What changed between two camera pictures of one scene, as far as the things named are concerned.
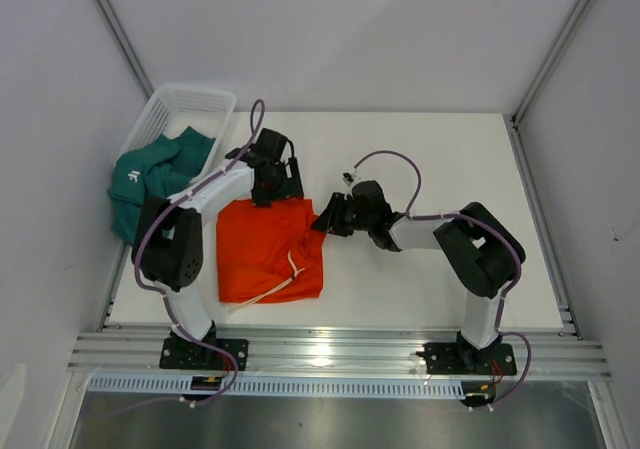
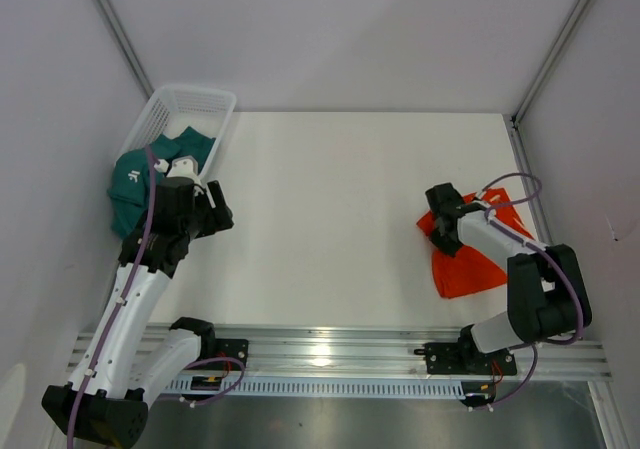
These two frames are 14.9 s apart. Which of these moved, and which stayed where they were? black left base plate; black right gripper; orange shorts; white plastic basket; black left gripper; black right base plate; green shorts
Moved: black left gripper; black right gripper; orange shorts
Stayed: white plastic basket; green shorts; black right base plate; black left base plate
